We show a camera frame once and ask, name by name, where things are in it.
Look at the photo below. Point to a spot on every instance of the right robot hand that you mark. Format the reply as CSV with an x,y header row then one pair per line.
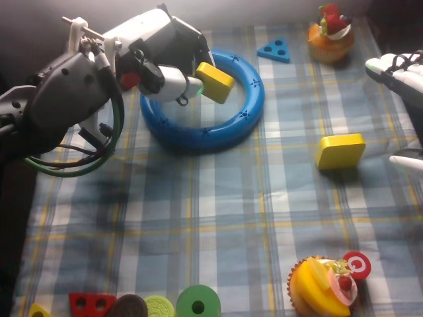
x,y
403,72

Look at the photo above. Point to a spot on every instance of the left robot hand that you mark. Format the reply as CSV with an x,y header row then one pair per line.
x,y
148,29

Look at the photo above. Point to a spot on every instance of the red rectangular block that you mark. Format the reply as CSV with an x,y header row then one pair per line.
x,y
130,81

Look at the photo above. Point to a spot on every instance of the strawberry cupcake toy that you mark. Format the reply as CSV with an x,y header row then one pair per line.
x,y
330,46

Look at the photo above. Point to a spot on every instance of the blue triangle block with holes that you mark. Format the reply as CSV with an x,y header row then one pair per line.
x,y
276,58

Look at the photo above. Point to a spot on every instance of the fruit-topped cupcake toy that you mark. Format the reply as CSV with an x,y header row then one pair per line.
x,y
314,290

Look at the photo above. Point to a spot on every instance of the green round block with hole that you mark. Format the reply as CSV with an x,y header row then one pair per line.
x,y
188,300

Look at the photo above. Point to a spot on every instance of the red block with holes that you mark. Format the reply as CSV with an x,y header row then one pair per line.
x,y
90,298

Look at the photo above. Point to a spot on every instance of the dark chocolate sandwich cookie toy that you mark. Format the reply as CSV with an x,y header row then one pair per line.
x,y
127,307

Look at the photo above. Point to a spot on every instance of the light green toy cookie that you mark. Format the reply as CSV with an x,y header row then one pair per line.
x,y
160,308

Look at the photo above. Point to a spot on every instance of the yellow block with hole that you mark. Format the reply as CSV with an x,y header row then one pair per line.
x,y
34,312

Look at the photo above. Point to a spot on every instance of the blue plaid cloth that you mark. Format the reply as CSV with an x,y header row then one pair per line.
x,y
198,214

